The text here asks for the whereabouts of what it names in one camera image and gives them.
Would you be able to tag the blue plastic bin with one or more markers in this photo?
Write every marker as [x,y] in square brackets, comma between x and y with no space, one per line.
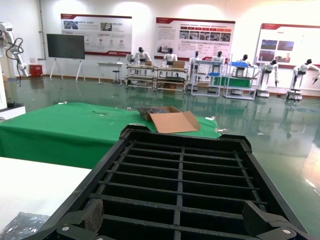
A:
[215,74]

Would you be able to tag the white shelf rack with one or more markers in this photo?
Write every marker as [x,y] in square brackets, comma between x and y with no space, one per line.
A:
[193,77]
[237,95]

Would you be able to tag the white side table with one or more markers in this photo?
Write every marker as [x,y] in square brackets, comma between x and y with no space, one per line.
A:
[110,63]

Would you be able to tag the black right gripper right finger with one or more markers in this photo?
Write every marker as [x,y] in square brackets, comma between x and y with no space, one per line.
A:
[257,217]

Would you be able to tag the black screen on white stand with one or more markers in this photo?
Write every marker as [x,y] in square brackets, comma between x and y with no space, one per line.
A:
[66,46]

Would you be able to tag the blue plastic tray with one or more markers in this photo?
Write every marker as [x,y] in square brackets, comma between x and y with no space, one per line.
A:
[238,64]

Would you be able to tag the green tablecloth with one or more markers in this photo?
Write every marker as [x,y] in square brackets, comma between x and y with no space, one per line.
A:
[62,125]

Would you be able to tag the red floor box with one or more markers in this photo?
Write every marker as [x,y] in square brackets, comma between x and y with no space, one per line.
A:
[35,70]

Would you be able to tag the black slotted plastic container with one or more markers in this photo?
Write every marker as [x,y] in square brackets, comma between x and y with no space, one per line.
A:
[200,175]

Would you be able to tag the white industrial robot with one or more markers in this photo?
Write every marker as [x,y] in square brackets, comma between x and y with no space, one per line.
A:
[12,50]

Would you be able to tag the small brown cardboard box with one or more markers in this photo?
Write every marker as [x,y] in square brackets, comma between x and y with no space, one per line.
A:
[148,63]
[178,64]

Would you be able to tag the dark packing sheet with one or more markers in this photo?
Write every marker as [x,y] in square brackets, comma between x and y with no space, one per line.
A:
[155,110]

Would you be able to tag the silver binder clip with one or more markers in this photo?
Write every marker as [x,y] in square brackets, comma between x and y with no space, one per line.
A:
[210,118]
[220,130]

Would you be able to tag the white pipe frame workbench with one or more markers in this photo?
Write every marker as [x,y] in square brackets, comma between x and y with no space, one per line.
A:
[172,70]
[140,67]

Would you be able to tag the black stool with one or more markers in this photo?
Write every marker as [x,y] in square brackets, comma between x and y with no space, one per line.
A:
[116,73]

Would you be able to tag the grey wall pipe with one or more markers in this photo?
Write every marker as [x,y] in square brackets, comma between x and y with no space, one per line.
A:
[41,30]

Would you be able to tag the red white wall poster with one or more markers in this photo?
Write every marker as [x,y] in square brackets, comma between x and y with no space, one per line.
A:
[300,37]
[170,32]
[110,32]

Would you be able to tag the grey antistatic plastic bag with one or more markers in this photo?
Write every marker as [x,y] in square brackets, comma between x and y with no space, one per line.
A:
[22,225]

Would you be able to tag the flat open cardboard box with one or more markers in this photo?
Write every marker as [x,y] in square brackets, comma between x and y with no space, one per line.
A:
[175,122]

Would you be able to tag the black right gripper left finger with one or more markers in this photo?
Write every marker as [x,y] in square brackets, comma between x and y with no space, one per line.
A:
[93,217]

